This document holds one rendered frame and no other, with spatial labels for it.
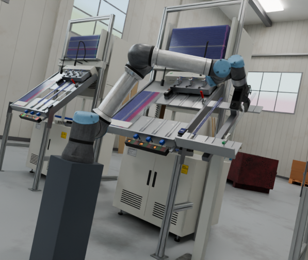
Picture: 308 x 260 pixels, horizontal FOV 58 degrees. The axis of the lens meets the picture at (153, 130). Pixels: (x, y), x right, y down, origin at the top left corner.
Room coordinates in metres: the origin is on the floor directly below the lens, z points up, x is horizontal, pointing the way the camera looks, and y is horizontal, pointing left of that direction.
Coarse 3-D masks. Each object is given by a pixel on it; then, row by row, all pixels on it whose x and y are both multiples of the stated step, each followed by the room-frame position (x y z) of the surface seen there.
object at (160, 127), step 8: (144, 120) 2.02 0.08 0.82; (152, 120) 2.00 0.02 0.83; (160, 120) 1.97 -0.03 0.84; (168, 120) 1.94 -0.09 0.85; (128, 128) 1.99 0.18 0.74; (136, 128) 1.97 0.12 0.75; (144, 128) 1.93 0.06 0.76; (152, 128) 1.91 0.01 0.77; (160, 128) 1.88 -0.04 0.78; (168, 128) 1.86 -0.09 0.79; (176, 128) 1.83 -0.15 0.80; (168, 136) 1.78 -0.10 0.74
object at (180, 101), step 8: (152, 88) 2.41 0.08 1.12; (160, 88) 2.37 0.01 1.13; (168, 88) 2.33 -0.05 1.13; (176, 96) 2.18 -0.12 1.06; (184, 96) 2.14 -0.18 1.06; (192, 96) 2.11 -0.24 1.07; (200, 96) 2.08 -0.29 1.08; (208, 96) 2.05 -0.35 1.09; (160, 104) 2.17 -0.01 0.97; (168, 104) 2.12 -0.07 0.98; (176, 104) 2.08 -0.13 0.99; (184, 104) 2.05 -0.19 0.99; (192, 104) 2.02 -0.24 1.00; (200, 104) 1.99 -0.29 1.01
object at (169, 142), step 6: (108, 126) 2.06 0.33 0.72; (114, 126) 2.03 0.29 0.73; (108, 132) 2.12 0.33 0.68; (114, 132) 2.07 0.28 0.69; (120, 132) 2.02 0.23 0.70; (126, 132) 1.97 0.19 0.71; (132, 132) 1.92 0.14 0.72; (138, 132) 1.88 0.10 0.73; (138, 138) 1.93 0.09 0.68; (144, 138) 1.89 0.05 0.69; (156, 138) 1.81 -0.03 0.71; (162, 138) 1.77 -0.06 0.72; (168, 138) 1.74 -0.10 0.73; (168, 144) 1.77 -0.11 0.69; (174, 144) 1.74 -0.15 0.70
